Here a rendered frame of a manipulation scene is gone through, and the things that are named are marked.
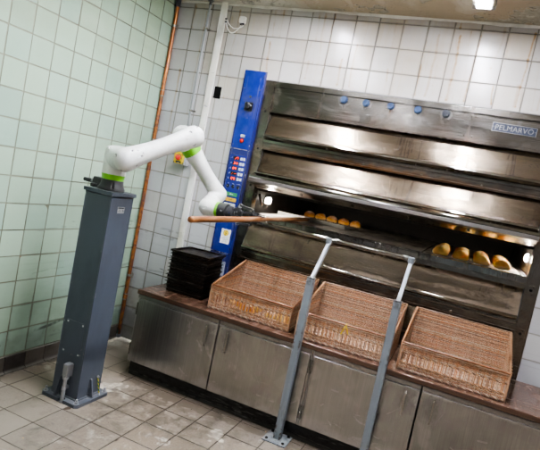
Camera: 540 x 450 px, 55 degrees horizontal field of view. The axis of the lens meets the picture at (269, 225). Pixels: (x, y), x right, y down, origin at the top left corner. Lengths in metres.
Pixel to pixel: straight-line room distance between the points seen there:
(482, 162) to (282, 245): 1.36
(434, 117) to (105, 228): 2.05
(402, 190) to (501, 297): 0.86
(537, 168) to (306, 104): 1.47
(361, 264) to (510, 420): 1.23
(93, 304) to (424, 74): 2.38
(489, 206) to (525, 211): 0.19
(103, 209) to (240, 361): 1.18
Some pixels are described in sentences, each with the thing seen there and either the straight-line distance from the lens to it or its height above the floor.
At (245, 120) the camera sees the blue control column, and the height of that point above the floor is 1.80.
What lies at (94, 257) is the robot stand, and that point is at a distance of 2.99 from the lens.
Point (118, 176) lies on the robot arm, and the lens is 2.97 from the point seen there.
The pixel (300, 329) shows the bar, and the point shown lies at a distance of 2.94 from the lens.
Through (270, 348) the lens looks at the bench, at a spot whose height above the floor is 0.48.
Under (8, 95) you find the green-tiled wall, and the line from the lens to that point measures 3.11.
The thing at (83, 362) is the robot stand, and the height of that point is 0.24.
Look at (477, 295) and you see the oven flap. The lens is 3.36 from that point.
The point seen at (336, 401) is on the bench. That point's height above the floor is 0.31.
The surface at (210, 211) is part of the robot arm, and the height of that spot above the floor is 1.18.
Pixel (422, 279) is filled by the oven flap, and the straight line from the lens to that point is 3.37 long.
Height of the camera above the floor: 1.44
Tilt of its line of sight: 5 degrees down
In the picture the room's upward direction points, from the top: 12 degrees clockwise
